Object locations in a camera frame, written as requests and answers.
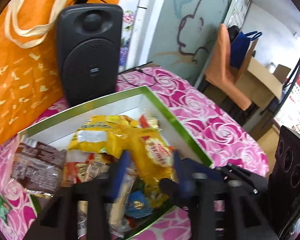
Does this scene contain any black speaker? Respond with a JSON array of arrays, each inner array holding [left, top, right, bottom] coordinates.
[[56, 3, 123, 106]]

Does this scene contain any blue snack packet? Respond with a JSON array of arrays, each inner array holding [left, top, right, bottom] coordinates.
[[125, 190, 153, 219]]

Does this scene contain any red white snack packet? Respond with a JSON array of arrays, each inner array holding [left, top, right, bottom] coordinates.
[[62, 152, 116, 188]]

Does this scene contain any large yellow snack bag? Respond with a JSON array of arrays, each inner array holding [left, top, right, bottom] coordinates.
[[68, 115, 139, 159]]

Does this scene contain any orange chair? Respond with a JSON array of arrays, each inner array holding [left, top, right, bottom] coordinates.
[[204, 24, 252, 111]]

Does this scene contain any yellow cake packet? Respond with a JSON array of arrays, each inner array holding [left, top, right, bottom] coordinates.
[[129, 128, 175, 209]]

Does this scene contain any brown cookie packet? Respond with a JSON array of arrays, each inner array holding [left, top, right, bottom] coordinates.
[[11, 138, 66, 197]]

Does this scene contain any blue bag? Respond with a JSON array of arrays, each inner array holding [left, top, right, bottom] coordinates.
[[230, 31, 262, 69]]

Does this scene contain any green white cardboard box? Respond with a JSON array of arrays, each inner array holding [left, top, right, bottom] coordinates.
[[18, 86, 213, 239]]

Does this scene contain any dark green candy packet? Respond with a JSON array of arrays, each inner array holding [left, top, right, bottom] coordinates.
[[0, 193, 13, 225]]

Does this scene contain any orange tote bag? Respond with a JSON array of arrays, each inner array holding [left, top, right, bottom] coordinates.
[[0, 0, 125, 149]]

